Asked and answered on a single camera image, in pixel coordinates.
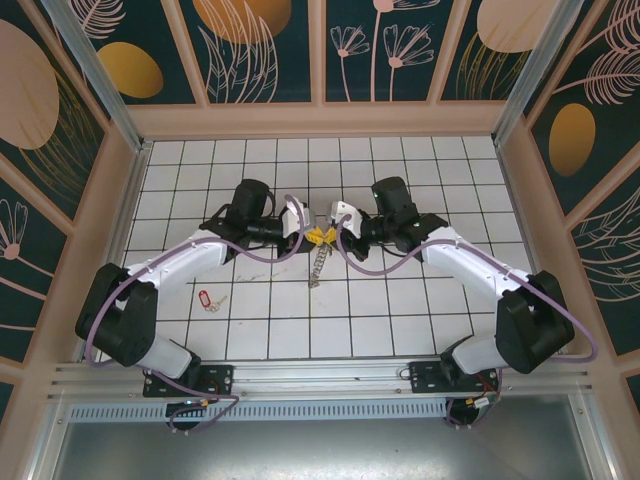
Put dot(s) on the large keyring with small rings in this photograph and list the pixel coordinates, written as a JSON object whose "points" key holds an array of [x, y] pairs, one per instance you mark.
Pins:
{"points": [[319, 265]]}

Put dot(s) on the key with red tag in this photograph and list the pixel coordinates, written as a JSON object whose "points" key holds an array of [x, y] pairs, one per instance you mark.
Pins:
{"points": [[203, 298]]}

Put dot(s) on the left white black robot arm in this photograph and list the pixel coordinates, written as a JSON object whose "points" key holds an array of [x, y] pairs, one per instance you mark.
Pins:
{"points": [[175, 260]]}

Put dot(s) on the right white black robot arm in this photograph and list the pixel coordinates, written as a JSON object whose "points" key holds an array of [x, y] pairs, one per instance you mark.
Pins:
{"points": [[465, 260]]}

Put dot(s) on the grey metal sheet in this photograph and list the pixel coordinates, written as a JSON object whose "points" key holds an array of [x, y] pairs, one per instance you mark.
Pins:
{"points": [[320, 450]]}

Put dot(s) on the green circuit board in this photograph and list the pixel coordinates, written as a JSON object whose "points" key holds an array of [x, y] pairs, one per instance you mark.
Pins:
{"points": [[484, 402]]}

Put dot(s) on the aluminium side rail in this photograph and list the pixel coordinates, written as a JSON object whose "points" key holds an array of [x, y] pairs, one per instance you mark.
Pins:
{"points": [[130, 200]]}

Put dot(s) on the aluminium mounting rail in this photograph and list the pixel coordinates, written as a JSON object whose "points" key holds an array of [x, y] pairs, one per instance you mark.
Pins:
{"points": [[325, 375]]}

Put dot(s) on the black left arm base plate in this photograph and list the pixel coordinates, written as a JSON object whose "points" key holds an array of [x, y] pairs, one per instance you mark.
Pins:
{"points": [[220, 380]]}

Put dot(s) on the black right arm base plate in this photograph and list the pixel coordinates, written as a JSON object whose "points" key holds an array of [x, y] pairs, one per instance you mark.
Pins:
{"points": [[425, 380]]}

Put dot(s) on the aluminium corner post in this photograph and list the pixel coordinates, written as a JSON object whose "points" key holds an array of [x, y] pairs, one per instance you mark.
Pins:
{"points": [[95, 75], [535, 65]]}

